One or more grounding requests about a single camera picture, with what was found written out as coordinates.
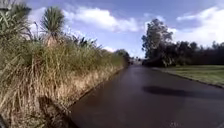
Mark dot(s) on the dark asphalt path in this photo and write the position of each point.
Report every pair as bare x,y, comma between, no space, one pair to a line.
146,100

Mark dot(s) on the tall tree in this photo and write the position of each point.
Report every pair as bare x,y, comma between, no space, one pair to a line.
156,40

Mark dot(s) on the tall reed grass bank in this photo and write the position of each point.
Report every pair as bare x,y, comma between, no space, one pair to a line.
46,73

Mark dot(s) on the cabbage tree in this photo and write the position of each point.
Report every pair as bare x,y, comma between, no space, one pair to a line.
52,23

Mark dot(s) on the row of dark trees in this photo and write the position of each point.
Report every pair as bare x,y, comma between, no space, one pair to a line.
196,55

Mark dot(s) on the grass verge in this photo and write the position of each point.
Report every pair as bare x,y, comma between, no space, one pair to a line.
200,72

